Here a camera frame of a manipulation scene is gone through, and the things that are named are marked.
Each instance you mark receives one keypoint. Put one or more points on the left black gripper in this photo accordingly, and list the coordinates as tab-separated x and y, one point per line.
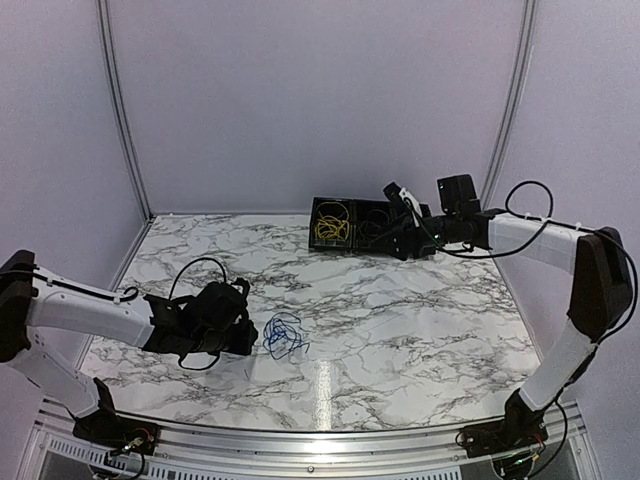
245	342

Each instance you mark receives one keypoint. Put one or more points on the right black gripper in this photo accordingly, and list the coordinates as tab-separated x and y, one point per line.
405	240

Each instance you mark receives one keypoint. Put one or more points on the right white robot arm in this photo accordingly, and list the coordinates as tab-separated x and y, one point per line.
603	289

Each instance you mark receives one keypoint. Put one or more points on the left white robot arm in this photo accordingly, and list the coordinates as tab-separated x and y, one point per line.
214	321

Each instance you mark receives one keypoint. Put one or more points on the black compartment tray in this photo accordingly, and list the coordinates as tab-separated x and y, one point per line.
350	225

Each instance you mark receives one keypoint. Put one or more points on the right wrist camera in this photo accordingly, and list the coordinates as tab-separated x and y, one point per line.
402	197

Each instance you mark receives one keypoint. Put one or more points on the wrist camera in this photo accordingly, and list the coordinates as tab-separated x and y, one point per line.
402	197
241	288

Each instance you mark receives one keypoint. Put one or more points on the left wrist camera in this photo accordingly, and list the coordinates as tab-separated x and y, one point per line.
241	288

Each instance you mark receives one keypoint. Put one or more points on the aluminium front rail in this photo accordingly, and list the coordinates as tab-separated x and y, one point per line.
191	451

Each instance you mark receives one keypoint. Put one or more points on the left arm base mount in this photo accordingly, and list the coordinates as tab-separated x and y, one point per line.
106	427

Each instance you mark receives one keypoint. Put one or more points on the right aluminium frame post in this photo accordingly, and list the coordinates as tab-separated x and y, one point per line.
524	49

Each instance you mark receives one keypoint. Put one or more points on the aluminium frame post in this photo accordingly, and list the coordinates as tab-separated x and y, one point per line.
524	49
119	108

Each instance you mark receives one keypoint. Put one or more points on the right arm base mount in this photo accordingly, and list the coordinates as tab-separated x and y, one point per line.
519	427

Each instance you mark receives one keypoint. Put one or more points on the left aluminium frame post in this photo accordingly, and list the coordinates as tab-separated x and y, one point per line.
119	108

